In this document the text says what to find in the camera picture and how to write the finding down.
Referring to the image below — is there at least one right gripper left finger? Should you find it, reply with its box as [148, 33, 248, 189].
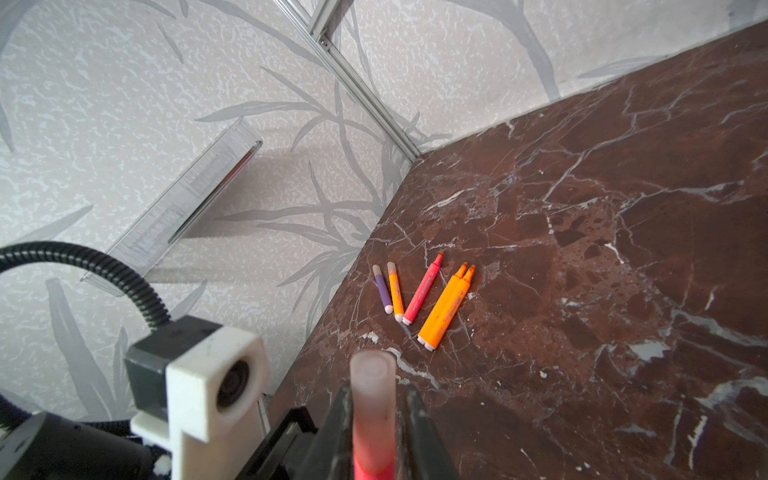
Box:
[295, 383, 354, 480]

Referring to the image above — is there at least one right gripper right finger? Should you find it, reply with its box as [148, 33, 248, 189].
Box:
[401, 385, 459, 480]

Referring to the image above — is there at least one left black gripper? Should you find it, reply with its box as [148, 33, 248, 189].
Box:
[236, 406, 318, 480]

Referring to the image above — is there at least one translucent pen cap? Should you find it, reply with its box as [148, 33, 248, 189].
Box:
[350, 351, 396, 451]

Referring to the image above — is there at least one orange highlighter lone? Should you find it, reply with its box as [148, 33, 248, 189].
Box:
[387, 262, 405, 322]

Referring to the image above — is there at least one purple highlighter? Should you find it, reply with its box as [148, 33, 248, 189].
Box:
[372, 265, 394, 315]

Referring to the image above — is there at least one pink highlighter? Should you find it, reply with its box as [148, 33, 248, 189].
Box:
[353, 449, 395, 480]
[401, 252, 444, 325]

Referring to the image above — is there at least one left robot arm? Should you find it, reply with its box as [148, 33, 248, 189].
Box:
[1, 241, 317, 479]

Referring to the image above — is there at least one orange highlighter right of pair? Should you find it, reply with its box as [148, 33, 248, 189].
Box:
[437, 265, 476, 341]

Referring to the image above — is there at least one orange highlighter of pair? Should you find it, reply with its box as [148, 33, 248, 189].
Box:
[417, 263, 468, 351]
[437, 265, 476, 341]

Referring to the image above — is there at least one orange highlighter left of pair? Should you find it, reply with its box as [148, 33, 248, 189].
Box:
[417, 263, 468, 351]

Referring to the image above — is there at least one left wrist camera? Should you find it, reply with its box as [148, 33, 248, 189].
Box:
[124, 316, 269, 479]

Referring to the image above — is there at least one clear plastic wall tray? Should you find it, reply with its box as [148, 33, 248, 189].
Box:
[106, 118, 263, 276]

